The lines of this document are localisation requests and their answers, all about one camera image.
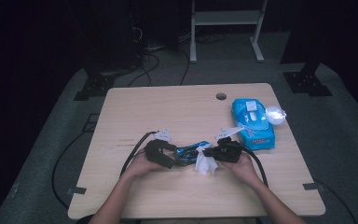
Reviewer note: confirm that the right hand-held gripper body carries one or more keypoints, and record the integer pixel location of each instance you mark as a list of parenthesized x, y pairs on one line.
[(228, 152)]

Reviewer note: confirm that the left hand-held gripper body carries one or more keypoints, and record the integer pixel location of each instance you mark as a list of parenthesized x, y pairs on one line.
[(155, 151)]

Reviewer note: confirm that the white wet wipe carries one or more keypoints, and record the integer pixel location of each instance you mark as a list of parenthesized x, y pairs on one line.
[(205, 165)]

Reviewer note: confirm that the blue toy car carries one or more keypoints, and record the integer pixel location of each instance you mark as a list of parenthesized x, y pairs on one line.
[(189, 154)]

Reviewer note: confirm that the blue wet wipes pack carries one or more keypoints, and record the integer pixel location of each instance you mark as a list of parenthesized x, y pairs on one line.
[(254, 124)]

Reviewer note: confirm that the person's left hand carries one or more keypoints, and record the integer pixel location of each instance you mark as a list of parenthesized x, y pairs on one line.
[(143, 168)]

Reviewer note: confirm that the person's right hand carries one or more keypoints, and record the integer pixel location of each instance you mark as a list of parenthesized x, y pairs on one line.
[(244, 169)]

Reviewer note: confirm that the round translucent plastic lid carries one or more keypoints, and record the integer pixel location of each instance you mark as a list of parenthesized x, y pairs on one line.
[(276, 115)]

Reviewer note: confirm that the black stand base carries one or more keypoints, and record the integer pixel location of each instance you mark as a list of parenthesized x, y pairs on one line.
[(307, 82), (94, 87)]

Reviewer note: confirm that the grey tape strip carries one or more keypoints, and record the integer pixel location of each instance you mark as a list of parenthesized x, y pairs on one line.
[(76, 190), (313, 186)]

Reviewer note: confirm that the white metal stand frame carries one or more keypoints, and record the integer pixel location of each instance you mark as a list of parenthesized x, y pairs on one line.
[(227, 18)]

